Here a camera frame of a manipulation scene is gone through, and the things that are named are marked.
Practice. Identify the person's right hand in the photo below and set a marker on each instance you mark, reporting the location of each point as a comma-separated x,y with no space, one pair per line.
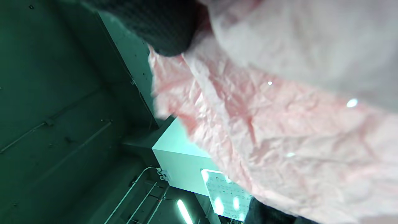
155,25

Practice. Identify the person's left hand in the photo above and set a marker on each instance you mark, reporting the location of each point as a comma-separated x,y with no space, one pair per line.
264,216

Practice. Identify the pink crinkled paper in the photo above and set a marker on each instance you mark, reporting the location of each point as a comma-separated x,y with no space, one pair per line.
264,124

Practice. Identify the ceiling light strip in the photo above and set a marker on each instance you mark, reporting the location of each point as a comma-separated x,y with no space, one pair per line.
184,211

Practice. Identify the white conduit pipe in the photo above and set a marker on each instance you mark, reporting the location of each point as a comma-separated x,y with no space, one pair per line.
143,202
130,189
158,203

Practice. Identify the white junction box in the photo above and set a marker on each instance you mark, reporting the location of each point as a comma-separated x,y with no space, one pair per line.
164,174

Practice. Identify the white wall whiteboard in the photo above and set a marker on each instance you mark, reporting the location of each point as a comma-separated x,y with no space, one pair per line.
230,199

